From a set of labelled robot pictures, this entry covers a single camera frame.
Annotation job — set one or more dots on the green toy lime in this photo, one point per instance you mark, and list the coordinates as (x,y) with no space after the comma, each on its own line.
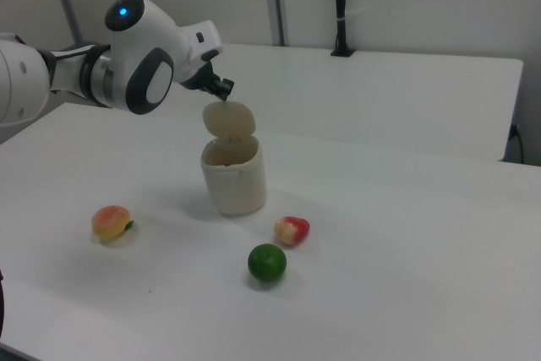
(266,262)

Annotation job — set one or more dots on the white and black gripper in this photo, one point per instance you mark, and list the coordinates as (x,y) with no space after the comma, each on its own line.
(202,46)

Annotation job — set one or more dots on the red toy strawberry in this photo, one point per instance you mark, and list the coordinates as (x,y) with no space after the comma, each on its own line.
(291,230)

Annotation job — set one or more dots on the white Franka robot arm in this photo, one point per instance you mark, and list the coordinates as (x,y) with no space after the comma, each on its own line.
(139,44)

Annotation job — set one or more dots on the orange pink toy peach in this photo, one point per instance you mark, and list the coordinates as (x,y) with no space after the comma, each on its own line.
(109,223)

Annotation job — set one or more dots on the beige lidded garbage bin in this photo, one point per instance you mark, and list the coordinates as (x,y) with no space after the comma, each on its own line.
(234,183)

